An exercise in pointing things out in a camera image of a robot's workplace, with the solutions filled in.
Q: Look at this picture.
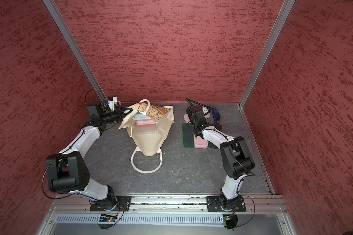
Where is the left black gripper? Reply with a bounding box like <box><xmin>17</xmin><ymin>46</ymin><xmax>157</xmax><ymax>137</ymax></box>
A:
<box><xmin>100</xmin><ymin>105</ymin><xmax>133</xmax><ymax>124</ymax></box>

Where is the cream floral canvas tote bag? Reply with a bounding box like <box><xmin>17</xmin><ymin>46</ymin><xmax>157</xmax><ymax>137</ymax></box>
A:
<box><xmin>119</xmin><ymin>99</ymin><xmax>175</xmax><ymax>174</ymax></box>

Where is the pink pencil case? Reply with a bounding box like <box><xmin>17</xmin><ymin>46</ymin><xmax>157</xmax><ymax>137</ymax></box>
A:
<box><xmin>183</xmin><ymin>114</ymin><xmax>211</xmax><ymax>123</ymax></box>
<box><xmin>194</xmin><ymin>136</ymin><xmax>208</xmax><ymax>149</ymax></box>
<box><xmin>136</xmin><ymin>119</ymin><xmax>156</xmax><ymax>125</ymax></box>

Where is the green pencil case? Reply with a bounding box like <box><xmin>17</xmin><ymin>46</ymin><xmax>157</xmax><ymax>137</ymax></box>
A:
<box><xmin>182</xmin><ymin>123</ymin><xmax>194</xmax><ymax>149</ymax></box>

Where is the dark grey pencil case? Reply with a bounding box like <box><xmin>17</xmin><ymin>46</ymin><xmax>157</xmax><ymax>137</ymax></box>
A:
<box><xmin>207</xmin><ymin>124</ymin><xmax>222</xmax><ymax>149</ymax></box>

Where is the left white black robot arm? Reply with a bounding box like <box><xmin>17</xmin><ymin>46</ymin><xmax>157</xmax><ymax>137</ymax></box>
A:
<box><xmin>42</xmin><ymin>100</ymin><xmax>133</xmax><ymax>212</ymax></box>

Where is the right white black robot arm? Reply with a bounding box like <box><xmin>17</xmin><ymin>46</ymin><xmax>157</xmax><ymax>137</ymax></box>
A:
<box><xmin>186</xmin><ymin>99</ymin><xmax>255</xmax><ymax>212</ymax></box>

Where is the clear plastic pencil case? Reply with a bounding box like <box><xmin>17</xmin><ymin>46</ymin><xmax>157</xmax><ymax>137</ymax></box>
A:
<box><xmin>132</xmin><ymin>113</ymin><xmax>150</xmax><ymax>121</ymax></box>

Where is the blue stapler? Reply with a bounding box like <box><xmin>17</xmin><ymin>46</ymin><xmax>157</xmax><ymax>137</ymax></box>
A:
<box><xmin>211</xmin><ymin>106</ymin><xmax>221</xmax><ymax>124</ymax></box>

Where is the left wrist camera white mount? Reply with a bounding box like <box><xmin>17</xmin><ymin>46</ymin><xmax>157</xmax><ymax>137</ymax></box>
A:
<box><xmin>106</xmin><ymin>97</ymin><xmax>118</xmax><ymax>111</ymax></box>

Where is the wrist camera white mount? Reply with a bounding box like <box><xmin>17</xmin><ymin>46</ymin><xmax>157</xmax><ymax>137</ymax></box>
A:
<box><xmin>202</xmin><ymin>106</ymin><xmax>210</xmax><ymax>116</ymax></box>
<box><xmin>106</xmin><ymin>97</ymin><xmax>118</xmax><ymax>111</ymax></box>

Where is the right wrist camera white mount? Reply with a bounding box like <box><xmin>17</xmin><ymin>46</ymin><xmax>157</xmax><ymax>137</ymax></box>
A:
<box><xmin>202</xmin><ymin>106</ymin><xmax>210</xmax><ymax>116</ymax></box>

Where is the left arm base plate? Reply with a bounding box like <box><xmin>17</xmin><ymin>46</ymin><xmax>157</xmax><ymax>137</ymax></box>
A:
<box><xmin>90</xmin><ymin>195</ymin><xmax>132</xmax><ymax>212</ymax></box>

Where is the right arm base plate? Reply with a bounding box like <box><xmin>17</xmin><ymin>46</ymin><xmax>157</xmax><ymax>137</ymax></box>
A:
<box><xmin>207</xmin><ymin>196</ymin><xmax>246</xmax><ymax>212</ymax></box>

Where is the aluminium front rail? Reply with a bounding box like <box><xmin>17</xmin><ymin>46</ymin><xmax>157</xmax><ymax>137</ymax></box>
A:
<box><xmin>49</xmin><ymin>193</ymin><xmax>289</xmax><ymax>214</ymax></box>

